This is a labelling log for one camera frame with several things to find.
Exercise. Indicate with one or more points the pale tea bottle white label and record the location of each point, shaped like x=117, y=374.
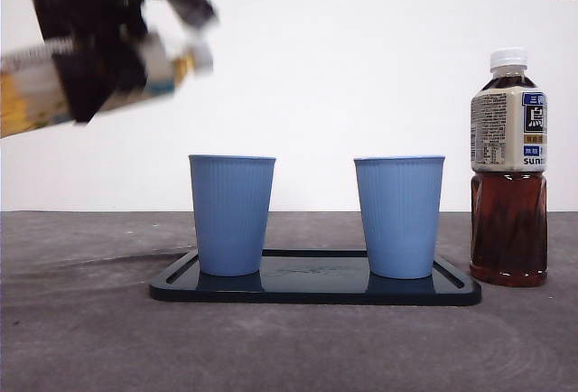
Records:
x=27, y=98

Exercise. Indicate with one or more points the dark oolong tea bottle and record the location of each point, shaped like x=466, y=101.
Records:
x=508, y=229

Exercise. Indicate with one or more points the dark blue tray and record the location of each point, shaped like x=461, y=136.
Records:
x=311, y=286

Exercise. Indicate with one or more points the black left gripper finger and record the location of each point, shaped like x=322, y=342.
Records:
x=99, y=85

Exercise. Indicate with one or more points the blue ribbed cup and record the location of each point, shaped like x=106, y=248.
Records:
x=231, y=216
x=399, y=216

